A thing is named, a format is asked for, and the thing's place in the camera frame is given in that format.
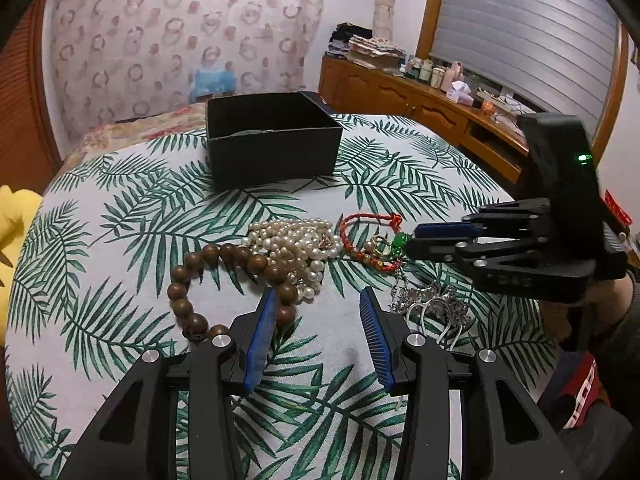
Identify stack of folded fabrics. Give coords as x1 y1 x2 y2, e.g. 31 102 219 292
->
324 23 406 70

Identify large white pearl necklace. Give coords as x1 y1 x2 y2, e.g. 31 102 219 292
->
242 216 344 304

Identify green jade pendant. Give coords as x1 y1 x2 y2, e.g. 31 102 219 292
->
390 232 410 258

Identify silver ornate hair pin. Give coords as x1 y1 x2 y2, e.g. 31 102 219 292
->
390 270 472 352

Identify floral bed quilt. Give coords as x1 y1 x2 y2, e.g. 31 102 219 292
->
56 103 205 176

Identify blue plush toy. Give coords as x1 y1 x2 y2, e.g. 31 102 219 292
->
190 70 236 103

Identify gold ring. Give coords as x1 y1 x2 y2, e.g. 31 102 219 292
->
364 234 394 257

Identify wooden sideboard cabinet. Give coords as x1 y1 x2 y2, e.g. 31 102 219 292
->
319 55 527 191

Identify pink tissue box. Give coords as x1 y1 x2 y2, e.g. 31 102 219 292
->
446 80 474 107

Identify palm leaf print cloth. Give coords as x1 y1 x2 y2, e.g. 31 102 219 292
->
6 115 556 479

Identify black jewelry box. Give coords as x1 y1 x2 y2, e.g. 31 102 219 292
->
205 92 343 192

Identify wooden louvered wardrobe door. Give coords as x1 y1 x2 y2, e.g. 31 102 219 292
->
0 0 62 194

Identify patterned pink curtain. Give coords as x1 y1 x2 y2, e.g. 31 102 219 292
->
50 0 324 141

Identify person's right hand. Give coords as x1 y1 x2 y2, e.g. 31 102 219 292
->
539 273 636 352

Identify brown wooden bead bracelet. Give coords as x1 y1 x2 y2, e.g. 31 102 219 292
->
166 242 300 344

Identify red braided cord bracelet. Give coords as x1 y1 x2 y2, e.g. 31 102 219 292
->
338 211 406 274

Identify grey window blind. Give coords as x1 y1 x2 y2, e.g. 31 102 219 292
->
432 0 618 133

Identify yellow Pikachu plush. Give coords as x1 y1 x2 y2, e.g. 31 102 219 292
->
0 185 42 346

